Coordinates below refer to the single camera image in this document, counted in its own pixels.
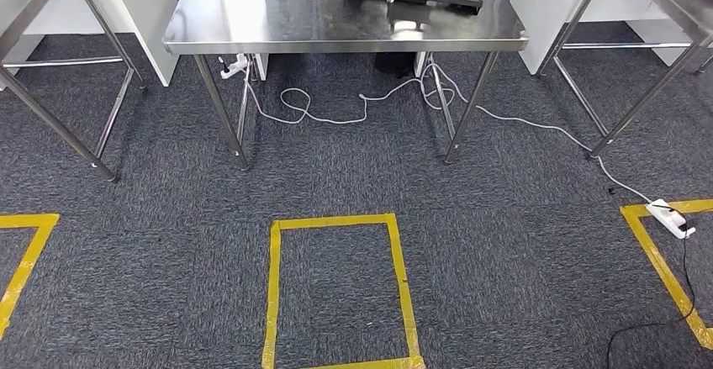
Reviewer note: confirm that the black object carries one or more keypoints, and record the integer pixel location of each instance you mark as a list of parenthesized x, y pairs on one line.
[(392, 63)]

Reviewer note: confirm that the white power strip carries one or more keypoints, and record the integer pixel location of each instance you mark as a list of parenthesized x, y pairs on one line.
[(237, 67)]

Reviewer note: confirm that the yellow floor tape square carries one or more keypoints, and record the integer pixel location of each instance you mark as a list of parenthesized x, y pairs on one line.
[(28, 220), (660, 263), (273, 299)]

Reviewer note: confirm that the white power adapter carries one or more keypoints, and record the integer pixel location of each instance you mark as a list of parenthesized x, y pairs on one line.
[(668, 217)]

